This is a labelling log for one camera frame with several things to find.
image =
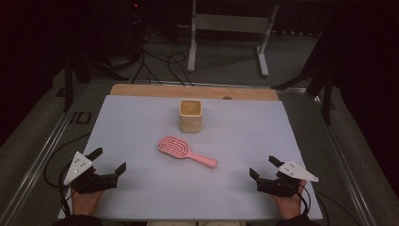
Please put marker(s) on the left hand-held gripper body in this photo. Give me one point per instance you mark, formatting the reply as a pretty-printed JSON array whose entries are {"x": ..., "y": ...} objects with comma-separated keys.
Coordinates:
[{"x": 91, "y": 183}]

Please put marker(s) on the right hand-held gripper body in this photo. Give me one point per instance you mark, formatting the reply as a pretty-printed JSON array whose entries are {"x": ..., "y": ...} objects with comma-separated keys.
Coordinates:
[{"x": 276, "y": 186}]

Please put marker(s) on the pink hairbrush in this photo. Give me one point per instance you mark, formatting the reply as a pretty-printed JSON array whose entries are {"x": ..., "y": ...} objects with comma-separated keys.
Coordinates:
[{"x": 175, "y": 147}]

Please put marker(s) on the beige square cup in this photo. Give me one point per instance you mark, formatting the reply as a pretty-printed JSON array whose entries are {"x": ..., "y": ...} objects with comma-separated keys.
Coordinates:
[{"x": 189, "y": 124}]

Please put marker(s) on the person's left hand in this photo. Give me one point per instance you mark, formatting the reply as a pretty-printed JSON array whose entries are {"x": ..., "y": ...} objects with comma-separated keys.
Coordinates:
[{"x": 86, "y": 202}]

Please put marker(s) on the person's right hand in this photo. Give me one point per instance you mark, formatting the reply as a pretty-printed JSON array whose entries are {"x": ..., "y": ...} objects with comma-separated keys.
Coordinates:
[{"x": 290, "y": 205}]

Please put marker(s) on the black floor socket box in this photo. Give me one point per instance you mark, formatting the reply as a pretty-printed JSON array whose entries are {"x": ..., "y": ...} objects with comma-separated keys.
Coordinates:
[{"x": 81, "y": 117}]

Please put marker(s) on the white table mat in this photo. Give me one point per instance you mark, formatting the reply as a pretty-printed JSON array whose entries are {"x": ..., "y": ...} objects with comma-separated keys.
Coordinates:
[{"x": 194, "y": 188}]

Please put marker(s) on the black tripod stand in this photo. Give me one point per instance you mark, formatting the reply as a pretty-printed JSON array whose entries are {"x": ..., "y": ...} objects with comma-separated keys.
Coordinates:
[
  {"x": 327, "y": 100},
  {"x": 68, "y": 84}
]

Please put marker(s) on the grey metal stand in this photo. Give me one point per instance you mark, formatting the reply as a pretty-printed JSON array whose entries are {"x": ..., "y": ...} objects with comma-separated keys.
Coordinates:
[{"x": 232, "y": 23}]

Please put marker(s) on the aluminium floor rail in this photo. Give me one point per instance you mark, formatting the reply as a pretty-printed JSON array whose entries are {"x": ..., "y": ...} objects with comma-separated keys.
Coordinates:
[
  {"x": 37, "y": 166},
  {"x": 348, "y": 175}
]

